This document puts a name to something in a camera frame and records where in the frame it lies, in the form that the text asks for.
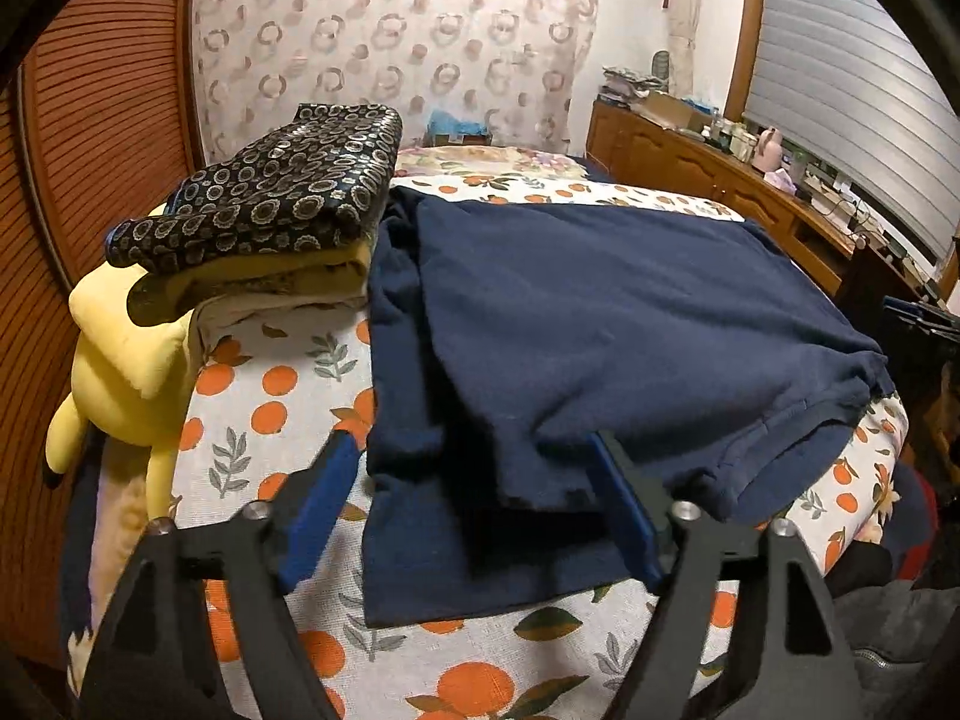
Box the navy printed t-shirt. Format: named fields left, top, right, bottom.
left=363, top=187, right=893, bottom=628

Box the stack of clothes on cabinet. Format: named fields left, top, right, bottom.
left=597, top=65, right=667, bottom=109

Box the navy blanket at bedside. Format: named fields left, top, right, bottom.
left=882, top=463, right=937, bottom=578

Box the pink tissue pack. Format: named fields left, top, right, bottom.
left=763, top=167, right=796, bottom=195

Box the grey window blind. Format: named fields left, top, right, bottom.
left=745, top=0, right=958, bottom=262

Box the yellow plush toy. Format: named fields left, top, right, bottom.
left=46, top=263, right=197, bottom=518

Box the orange print bed sheet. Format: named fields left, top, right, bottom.
left=67, top=172, right=911, bottom=720

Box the wooden sideboard cabinet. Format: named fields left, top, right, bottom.
left=586, top=101, right=923, bottom=298

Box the cardboard box on cabinet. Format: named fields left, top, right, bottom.
left=631, top=91, right=713, bottom=132

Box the olive folded cloth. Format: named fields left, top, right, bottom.
left=163, top=239, right=373, bottom=312

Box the beige tied side curtain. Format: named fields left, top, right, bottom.
left=667, top=0, right=701, bottom=98

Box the blue item box on bed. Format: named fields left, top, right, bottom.
left=423, top=110, right=491, bottom=148

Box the floral bed quilt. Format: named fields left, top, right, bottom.
left=394, top=145, right=587, bottom=179

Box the pink circle patterned curtain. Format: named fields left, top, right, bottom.
left=192, top=0, right=599, bottom=160

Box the wooden louvered wardrobe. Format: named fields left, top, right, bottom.
left=2, top=0, right=200, bottom=667

